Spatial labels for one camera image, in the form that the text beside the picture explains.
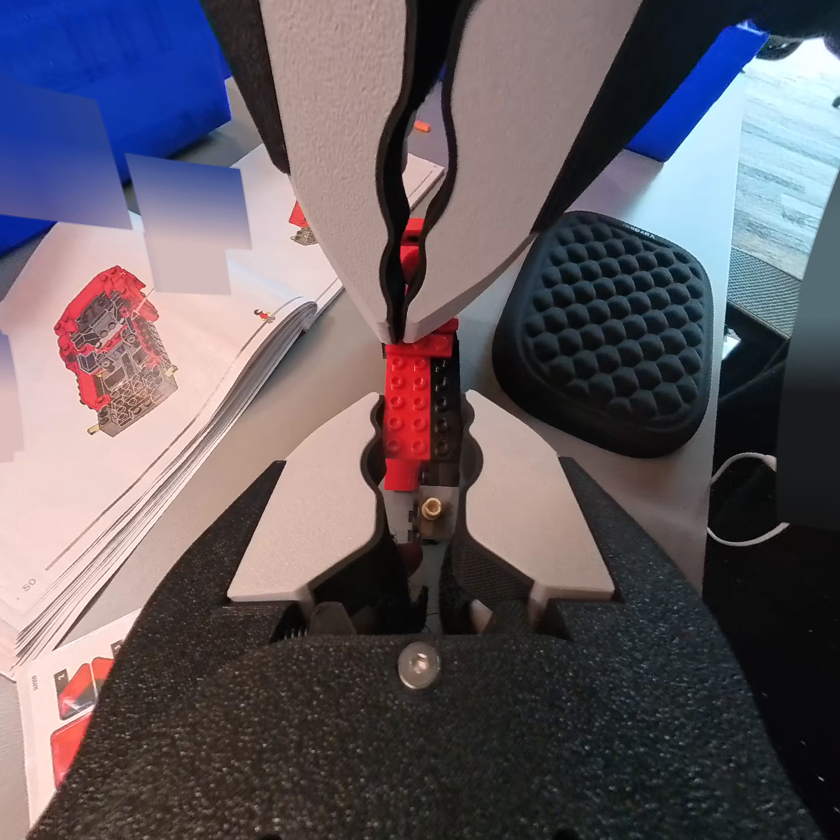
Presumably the black mesh mat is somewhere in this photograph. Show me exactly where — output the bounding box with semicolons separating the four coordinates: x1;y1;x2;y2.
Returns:
725;248;805;339

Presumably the open instruction booklet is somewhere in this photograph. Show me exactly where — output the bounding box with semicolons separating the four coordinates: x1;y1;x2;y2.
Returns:
0;141;447;680

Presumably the black honeycomb wrist rest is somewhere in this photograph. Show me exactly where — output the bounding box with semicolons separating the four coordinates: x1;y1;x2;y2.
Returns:
492;210;716;460

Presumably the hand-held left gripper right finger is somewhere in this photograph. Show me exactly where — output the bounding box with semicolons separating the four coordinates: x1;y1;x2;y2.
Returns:
458;388;623;618

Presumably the white cable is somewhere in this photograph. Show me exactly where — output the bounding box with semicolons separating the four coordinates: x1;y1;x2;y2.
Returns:
707;451;791;547

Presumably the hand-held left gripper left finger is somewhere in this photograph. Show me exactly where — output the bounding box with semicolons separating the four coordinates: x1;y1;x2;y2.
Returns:
225;391;389;618

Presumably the black dotted cloth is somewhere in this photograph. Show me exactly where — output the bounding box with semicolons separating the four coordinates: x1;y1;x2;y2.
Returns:
699;335;840;840

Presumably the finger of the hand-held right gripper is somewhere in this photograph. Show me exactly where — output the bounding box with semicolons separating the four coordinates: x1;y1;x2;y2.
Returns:
400;0;649;345
258;0;455;345

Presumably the blue plastic bin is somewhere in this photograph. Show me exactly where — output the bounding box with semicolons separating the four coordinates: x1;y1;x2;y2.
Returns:
620;26;769;161
0;0;234;257

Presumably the red and black brick model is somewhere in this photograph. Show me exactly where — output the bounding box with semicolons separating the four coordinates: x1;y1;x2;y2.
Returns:
382;217;468;546

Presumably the red sticker sheet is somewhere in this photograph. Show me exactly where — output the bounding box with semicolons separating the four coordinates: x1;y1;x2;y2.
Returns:
16;610;142;828

